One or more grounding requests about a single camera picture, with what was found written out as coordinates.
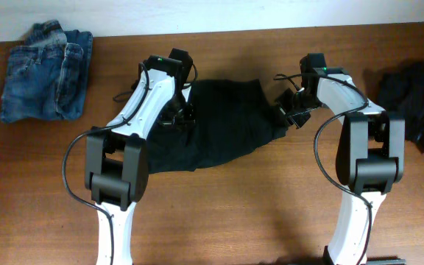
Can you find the black cable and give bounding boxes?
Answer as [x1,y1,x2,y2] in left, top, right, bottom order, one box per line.
[61,61,199,265]
[272,72,374,265]

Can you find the folded blue denim jeans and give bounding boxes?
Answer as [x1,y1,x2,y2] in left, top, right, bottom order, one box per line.
[0,20,93,123]

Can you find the dark navy crumpled garment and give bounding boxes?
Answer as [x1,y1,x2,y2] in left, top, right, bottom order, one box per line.
[377,61,424,152]

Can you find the left black cable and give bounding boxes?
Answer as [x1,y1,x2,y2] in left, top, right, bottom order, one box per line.
[61,61,199,265]

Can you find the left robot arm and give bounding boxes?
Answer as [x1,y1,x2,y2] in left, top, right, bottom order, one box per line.
[85,49,197,264]

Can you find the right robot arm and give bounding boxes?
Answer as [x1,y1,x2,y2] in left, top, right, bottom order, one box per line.
[275,53,405,264]

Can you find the right black cable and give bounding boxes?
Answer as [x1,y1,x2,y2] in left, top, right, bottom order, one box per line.
[272,72,374,265]

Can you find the black jeans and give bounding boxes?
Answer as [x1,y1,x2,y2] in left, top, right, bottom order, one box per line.
[146,79,289,174]

